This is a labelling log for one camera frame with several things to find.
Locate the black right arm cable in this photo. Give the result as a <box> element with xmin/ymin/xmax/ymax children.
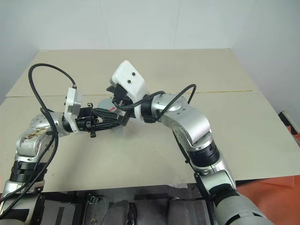
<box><xmin>112</xmin><ymin>83</ymin><xmax>197</xmax><ymax>118</ymax></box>

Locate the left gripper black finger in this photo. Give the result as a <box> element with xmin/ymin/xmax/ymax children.
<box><xmin>97</xmin><ymin>119</ymin><xmax>124</xmax><ymax>130</ymax></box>
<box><xmin>93</xmin><ymin>107</ymin><xmax>125</xmax><ymax>120</ymax></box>

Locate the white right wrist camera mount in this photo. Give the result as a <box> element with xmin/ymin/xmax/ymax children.
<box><xmin>111</xmin><ymin>60</ymin><xmax>147</xmax><ymax>119</ymax></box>

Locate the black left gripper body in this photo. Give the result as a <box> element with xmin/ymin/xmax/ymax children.
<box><xmin>75</xmin><ymin>102</ymin><xmax>100</xmax><ymax>139</ymax></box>

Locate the orange red floor cloth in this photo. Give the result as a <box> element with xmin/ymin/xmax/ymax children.
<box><xmin>234</xmin><ymin>132</ymin><xmax>300</xmax><ymax>225</ymax></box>

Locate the dark rounded shape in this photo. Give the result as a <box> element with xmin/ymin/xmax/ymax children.
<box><xmin>165</xmin><ymin>197</ymin><xmax>196</xmax><ymax>225</ymax></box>
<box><xmin>108</xmin><ymin>200</ymin><xmax>137</xmax><ymax>225</ymax></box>

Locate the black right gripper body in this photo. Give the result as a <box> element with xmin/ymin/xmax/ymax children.
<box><xmin>112</xmin><ymin>84</ymin><xmax>132</xmax><ymax>110</ymax></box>

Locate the metal clamp with wire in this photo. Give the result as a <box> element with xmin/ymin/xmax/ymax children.
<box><xmin>84</xmin><ymin>193</ymin><xmax>109</xmax><ymax>225</ymax></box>

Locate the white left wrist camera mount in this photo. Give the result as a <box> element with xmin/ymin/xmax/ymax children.
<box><xmin>63</xmin><ymin>87</ymin><xmax>84</xmax><ymax>134</ymax></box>

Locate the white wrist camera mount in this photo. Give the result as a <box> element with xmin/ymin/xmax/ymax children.
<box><xmin>63</xmin><ymin>87</ymin><xmax>84</xmax><ymax>134</ymax></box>
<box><xmin>111</xmin><ymin>60</ymin><xmax>147</xmax><ymax>119</ymax></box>

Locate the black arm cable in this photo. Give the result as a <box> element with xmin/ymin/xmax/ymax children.
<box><xmin>0</xmin><ymin>63</ymin><xmax>77</xmax><ymax>203</ymax></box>
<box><xmin>112</xmin><ymin>83</ymin><xmax>197</xmax><ymax>118</ymax></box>

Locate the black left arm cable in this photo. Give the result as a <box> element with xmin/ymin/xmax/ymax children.
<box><xmin>0</xmin><ymin>63</ymin><xmax>77</xmax><ymax>203</ymax></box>

